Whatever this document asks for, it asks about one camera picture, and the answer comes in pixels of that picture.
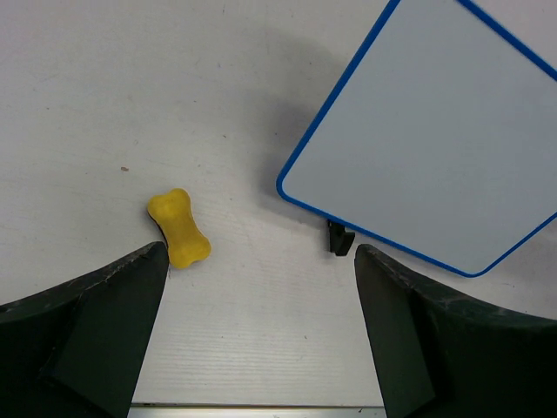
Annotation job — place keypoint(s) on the yellow bone-shaped eraser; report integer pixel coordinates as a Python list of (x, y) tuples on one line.
[(173, 215)]

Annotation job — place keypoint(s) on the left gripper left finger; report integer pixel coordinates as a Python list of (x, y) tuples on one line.
[(76, 349)]

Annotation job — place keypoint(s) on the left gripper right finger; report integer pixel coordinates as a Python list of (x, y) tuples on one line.
[(439, 352)]

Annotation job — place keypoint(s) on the blue framed whiteboard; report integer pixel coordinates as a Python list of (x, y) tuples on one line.
[(438, 139)]

